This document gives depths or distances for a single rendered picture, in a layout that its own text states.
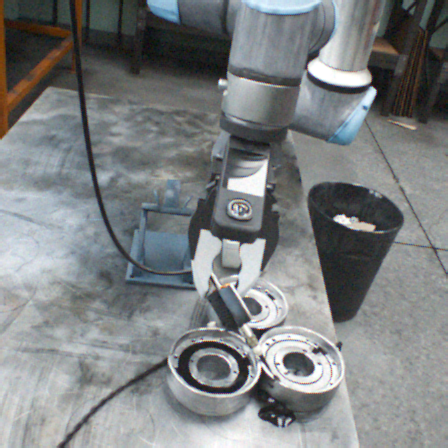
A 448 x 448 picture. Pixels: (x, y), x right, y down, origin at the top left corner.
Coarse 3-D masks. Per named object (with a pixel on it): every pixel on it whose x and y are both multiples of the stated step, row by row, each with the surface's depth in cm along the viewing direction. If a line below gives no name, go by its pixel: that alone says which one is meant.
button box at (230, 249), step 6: (222, 240) 90; (228, 240) 82; (222, 246) 88; (228, 246) 82; (234, 246) 82; (222, 252) 86; (228, 252) 82; (234, 252) 82; (222, 258) 84; (228, 258) 83; (234, 258) 83; (222, 264) 84; (228, 264) 84; (234, 264) 83; (264, 270) 84
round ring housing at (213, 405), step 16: (192, 336) 66; (208, 336) 67; (224, 336) 67; (240, 336) 66; (176, 352) 63; (208, 352) 64; (224, 352) 65; (240, 352) 65; (192, 368) 62; (208, 368) 66; (224, 368) 65; (256, 368) 63; (176, 384) 59; (208, 384) 60; (224, 384) 61; (256, 384) 61; (192, 400) 59; (208, 400) 58; (224, 400) 58; (240, 400) 59
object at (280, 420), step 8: (264, 408) 62; (272, 408) 62; (280, 408) 62; (288, 408) 63; (264, 416) 61; (272, 416) 61; (280, 416) 61; (288, 416) 62; (272, 424) 61; (280, 424) 61; (288, 424) 61
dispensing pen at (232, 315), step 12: (216, 276) 63; (216, 288) 63; (228, 288) 61; (216, 300) 62; (228, 300) 61; (216, 312) 64; (228, 312) 61; (240, 312) 61; (228, 324) 63; (240, 324) 61; (252, 336) 63; (252, 348) 63; (264, 360) 63
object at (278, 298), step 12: (228, 276) 75; (252, 288) 76; (264, 288) 76; (276, 288) 75; (252, 300) 74; (264, 300) 74; (276, 300) 75; (252, 312) 75; (264, 312) 72; (276, 324) 69
